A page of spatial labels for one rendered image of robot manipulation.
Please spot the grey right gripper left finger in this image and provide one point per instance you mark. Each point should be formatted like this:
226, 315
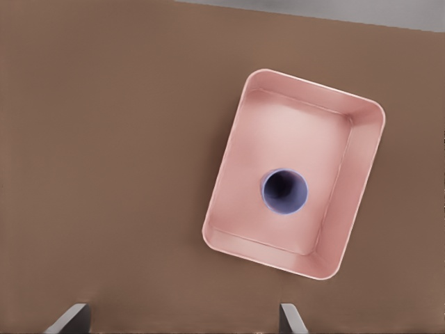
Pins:
71, 320

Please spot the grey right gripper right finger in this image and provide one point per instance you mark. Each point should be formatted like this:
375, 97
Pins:
291, 319

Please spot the purple cup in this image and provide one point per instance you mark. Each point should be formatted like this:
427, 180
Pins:
285, 195

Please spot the pink rectangular box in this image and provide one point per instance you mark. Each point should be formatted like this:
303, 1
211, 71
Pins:
295, 146

